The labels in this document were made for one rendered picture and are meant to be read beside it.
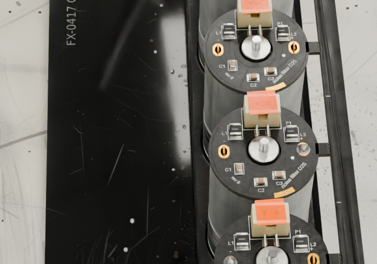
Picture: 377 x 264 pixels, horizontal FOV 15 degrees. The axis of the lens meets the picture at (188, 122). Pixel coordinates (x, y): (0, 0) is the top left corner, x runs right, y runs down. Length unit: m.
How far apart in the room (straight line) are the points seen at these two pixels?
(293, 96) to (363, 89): 0.07
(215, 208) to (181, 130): 0.06
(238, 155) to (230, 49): 0.03
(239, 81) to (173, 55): 0.07
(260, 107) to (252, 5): 0.03
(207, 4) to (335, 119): 0.05
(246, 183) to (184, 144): 0.07
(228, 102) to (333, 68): 0.03
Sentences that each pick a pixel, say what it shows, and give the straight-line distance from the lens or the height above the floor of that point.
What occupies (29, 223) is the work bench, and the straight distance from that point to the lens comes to 0.39.
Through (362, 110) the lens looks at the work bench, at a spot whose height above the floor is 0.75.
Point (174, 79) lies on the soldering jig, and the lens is 0.40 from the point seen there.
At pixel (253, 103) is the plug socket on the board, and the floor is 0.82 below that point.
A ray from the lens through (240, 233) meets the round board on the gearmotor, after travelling 0.31.
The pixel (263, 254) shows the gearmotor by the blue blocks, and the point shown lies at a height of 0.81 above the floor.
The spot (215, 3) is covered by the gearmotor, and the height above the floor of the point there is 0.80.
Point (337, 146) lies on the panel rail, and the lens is 0.33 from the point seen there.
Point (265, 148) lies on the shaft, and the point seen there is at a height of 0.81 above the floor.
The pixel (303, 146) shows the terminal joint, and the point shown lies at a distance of 0.32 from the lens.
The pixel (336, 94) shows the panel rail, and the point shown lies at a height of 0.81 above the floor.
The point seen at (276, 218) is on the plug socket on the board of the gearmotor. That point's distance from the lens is 0.31.
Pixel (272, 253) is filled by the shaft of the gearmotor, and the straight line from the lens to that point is 0.31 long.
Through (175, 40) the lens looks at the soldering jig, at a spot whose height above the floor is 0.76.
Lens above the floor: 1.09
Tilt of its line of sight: 58 degrees down
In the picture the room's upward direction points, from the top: straight up
